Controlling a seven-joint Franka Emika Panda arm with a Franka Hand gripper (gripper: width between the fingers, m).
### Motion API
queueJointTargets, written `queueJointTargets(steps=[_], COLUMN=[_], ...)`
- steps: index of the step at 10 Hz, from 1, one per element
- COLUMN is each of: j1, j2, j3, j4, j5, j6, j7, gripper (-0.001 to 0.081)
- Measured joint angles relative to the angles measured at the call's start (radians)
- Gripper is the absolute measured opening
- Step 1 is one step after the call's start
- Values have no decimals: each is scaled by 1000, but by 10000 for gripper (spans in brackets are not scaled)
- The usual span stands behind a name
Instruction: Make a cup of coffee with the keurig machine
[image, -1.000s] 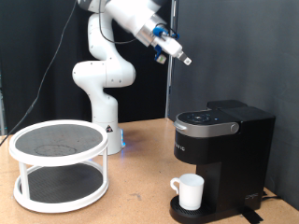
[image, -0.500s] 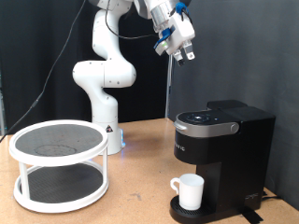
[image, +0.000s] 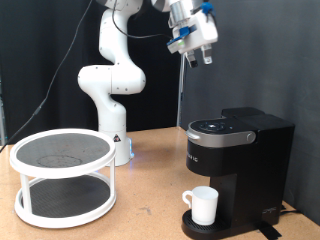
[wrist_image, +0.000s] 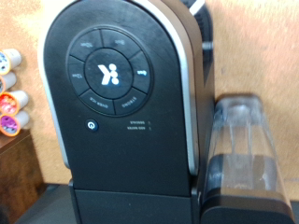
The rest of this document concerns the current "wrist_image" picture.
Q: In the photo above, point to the black Keurig coffee machine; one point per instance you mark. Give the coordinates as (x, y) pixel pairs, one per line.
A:
(124, 149)

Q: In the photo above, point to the purple-lid coffee pod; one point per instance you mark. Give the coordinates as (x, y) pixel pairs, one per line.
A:
(12, 123)

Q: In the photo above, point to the blue-lid coffee pod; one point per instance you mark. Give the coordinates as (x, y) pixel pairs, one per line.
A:
(7, 60)

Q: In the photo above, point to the clear water reservoir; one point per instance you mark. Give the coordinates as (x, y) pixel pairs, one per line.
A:
(246, 161)

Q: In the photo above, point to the brown wooden box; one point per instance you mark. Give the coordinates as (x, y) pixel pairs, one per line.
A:
(18, 174)

